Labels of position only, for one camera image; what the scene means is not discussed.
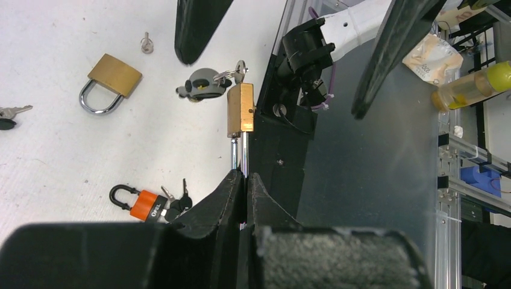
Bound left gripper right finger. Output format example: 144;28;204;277
246;172;434;289

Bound black keys of orange padlock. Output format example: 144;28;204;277
160;178;193;222

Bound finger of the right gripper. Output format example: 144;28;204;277
351;0;445;119
174;0;233;65

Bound yellow capped bottle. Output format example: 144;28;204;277
431;61;510;112

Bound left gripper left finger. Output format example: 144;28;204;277
1;170;244;288

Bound crumpled beige packet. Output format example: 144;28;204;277
402;34;463;86

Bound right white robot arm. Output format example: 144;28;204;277
174;1;445;119

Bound large brass padlock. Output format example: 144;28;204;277
79;54;143;116

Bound yellow padlock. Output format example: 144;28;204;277
1;105;33;131

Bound loose silver key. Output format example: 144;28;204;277
140;32;154;54

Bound orange black padlock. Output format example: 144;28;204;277
109;184;169;223

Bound blue plastic block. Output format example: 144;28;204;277
460;166;502;197

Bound small brass padlock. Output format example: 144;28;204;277
227;82;255;178

